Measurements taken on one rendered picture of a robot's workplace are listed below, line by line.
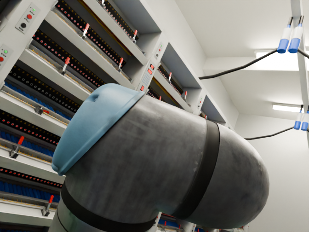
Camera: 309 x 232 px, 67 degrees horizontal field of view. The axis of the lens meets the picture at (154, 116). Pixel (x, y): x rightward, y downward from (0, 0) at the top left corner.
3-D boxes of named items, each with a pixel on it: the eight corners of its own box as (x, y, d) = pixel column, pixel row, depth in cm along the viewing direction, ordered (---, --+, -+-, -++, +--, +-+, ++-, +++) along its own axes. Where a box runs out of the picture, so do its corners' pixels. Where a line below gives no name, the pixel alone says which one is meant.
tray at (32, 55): (116, 123, 135) (132, 105, 135) (16, 58, 90) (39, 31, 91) (102, 107, 148) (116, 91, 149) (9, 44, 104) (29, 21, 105)
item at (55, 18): (130, 93, 140) (145, 75, 140) (42, 18, 96) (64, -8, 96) (115, 81, 154) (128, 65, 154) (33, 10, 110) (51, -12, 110)
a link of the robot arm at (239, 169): (338, 156, 23) (180, 158, 89) (225, 110, 23) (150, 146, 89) (314, 279, 21) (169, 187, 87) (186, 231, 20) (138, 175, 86)
